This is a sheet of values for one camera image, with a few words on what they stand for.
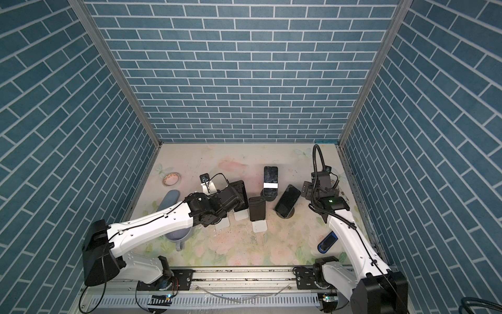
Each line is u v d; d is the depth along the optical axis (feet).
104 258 1.22
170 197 3.13
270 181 3.05
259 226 2.85
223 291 2.37
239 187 2.72
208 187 2.16
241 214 2.91
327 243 2.64
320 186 2.00
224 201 1.89
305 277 2.42
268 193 3.01
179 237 2.52
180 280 2.39
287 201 2.88
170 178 3.43
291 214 2.92
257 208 2.69
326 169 2.32
